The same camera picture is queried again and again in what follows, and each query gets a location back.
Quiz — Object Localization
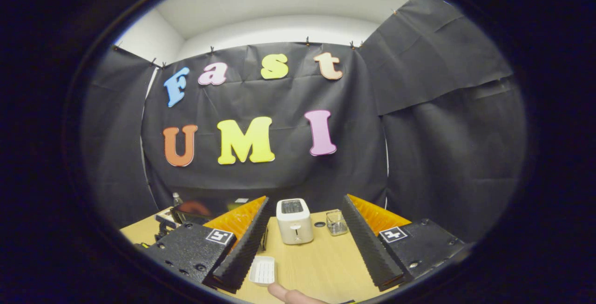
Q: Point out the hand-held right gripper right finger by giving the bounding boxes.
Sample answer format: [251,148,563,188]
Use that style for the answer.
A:
[341,194,467,292]

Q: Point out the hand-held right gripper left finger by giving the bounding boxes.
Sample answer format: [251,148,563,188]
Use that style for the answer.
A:
[142,196,272,294]

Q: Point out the black electric oven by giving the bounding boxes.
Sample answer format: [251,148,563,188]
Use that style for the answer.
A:
[169,197,261,226]

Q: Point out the white ribbed tray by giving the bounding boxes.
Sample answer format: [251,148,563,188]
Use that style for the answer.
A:
[248,256,277,287]

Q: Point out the white toaster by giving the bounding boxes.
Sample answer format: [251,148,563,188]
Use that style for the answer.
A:
[276,198,314,245]

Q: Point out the wire mesh cup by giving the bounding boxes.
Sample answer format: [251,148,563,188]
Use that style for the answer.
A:
[325,209,349,236]

